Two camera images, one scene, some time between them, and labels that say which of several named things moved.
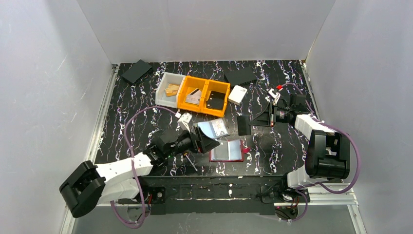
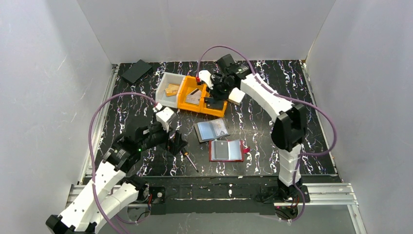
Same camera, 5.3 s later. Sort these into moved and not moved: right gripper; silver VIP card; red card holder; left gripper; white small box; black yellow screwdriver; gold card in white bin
Moved: left gripper; right gripper
Not moved: gold card in white bin; black yellow screwdriver; white small box; red card holder; silver VIP card
